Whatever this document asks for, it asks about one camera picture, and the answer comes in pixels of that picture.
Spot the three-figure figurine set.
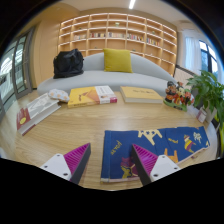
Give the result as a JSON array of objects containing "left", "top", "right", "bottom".
[{"left": 162, "top": 80, "right": 195, "bottom": 112}]

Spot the red and white book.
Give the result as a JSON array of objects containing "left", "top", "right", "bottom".
[{"left": 16, "top": 92, "right": 62, "bottom": 136}]

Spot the green potted plant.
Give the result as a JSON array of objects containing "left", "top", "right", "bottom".
[{"left": 185, "top": 69, "right": 224, "bottom": 158}]

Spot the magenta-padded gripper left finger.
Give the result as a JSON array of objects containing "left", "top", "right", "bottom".
[{"left": 39, "top": 142, "right": 92, "bottom": 185}]

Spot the yellow cushion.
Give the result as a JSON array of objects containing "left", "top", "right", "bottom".
[{"left": 102, "top": 48, "right": 134, "bottom": 74}]

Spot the black bag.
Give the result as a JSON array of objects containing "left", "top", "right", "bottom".
[{"left": 52, "top": 48, "right": 85, "bottom": 80}]

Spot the wooden wall shelf unit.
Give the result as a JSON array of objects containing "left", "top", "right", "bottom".
[{"left": 57, "top": 12, "right": 178, "bottom": 76}]

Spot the glass door with grey frame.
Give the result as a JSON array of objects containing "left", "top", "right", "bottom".
[{"left": 0, "top": 28, "right": 36, "bottom": 111}]

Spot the white spotted pouch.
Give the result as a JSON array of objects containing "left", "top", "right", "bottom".
[{"left": 48, "top": 88, "right": 71, "bottom": 103}]

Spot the blue printed towel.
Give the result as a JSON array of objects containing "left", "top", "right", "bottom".
[{"left": 100, "top": 125, "right": 211, "bottom": 183}]

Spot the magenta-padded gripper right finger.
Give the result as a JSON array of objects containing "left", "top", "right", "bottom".
[{"left": 130, "top": 143, "right": 182, "bottom": 187}]

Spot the white sheer curtain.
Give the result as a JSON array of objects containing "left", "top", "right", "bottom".
[{"left": 183, "top": 36, "right": 203, "bottom": 76}]

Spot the small white and red can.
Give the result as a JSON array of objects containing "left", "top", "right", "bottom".
[{"left": 195, "top": 107, "right": 208, "bottom": 124}]

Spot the grey curved sofa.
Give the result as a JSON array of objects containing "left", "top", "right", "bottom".
[{"left": 36, "top": 52, "right": 178, "bottom": 96}]

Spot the dark-framed window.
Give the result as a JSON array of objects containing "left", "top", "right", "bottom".
[{"left": 198, "top": 39, "right": 219, "bottom": 81}]

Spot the plain yellow book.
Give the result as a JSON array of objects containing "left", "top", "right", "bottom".
[{"left": 119, "top": 85, "right": 164, "bottom": 104}]

